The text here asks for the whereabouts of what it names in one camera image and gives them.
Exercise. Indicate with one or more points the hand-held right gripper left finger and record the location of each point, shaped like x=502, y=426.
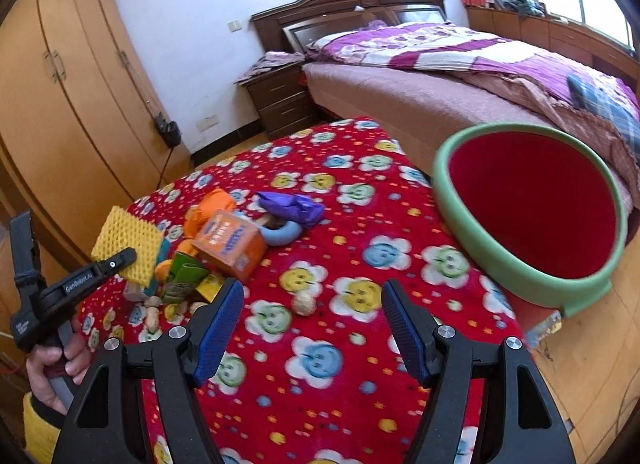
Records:
x=217, y=331

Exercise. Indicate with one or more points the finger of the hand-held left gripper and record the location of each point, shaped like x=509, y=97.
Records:
x=116, y=260

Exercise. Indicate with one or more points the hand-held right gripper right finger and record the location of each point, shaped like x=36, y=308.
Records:
x=406, y=334

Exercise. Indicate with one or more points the yellow foam net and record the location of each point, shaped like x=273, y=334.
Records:
x=129, y=234

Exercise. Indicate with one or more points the green cardboard box piece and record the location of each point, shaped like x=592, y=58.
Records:
x=182, y=276

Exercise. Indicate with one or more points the orange cardboard box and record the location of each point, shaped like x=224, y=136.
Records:
x=230, y=246

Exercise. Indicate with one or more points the purple plastic wrapper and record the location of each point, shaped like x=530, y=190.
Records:
x=290, y=206

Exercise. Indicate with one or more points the green red basin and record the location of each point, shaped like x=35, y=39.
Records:
x=525, y=204

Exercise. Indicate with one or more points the person's left forearm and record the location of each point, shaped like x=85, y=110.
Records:
x=40, y=431

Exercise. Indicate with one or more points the person's left hand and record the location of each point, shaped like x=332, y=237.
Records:
x=42, y=376

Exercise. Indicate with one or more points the peanut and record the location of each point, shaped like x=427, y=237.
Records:
x=151, y=302
x=152, y=320
x=198, y=309

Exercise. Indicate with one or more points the wooden block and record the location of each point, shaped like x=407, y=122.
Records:
x=134, y=291

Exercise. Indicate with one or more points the yellow green packet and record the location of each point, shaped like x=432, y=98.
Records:
x=210, y=286

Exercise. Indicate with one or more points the round nut shell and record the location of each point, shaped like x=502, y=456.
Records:
x=304, y=304

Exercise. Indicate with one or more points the orange foam net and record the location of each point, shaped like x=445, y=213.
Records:
x=212, y=201

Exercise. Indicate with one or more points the red printed blanket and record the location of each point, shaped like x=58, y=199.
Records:
x=325, y=224

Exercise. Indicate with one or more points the black hanging bag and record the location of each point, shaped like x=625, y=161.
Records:
x=167, y=131

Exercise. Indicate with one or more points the wooden wardrobe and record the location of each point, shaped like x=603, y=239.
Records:
x=65, y=93

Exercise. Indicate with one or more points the dark wooden nightstand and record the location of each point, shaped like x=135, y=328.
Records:
x=280, y=103

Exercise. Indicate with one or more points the bed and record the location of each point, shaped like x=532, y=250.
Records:
x=410, y=98

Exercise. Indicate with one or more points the patterned cloth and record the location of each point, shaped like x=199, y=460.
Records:
x=270, y=63

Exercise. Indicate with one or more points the purple white quilt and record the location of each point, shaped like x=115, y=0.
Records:
x=450, y=46

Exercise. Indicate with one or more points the purple white pillow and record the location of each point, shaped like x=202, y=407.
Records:
x=332, y=43

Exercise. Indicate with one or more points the blue plaid pillow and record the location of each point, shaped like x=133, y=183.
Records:
x=605, y=98

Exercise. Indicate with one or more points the wooden window cabinet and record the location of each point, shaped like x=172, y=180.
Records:
x=550, y=36

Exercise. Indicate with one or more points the dark wooden headboard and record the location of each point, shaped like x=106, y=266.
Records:
x=350, y=3

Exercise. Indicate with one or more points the blue grey clothing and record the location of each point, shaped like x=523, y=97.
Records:
x=522, y=6

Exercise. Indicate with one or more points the wall switch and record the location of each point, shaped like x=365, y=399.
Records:
x=234, y=26

